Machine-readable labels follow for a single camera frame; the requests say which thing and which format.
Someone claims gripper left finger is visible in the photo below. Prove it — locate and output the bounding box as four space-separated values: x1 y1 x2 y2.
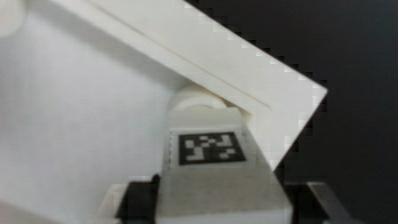
98 174 160 224

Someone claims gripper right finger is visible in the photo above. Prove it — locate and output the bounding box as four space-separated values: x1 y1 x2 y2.
286 182 365 224

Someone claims white table leg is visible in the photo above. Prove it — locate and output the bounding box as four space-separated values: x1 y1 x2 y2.
155 107 295 224

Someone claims white square tabletop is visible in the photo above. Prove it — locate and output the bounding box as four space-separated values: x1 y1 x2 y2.
0 0 327 224

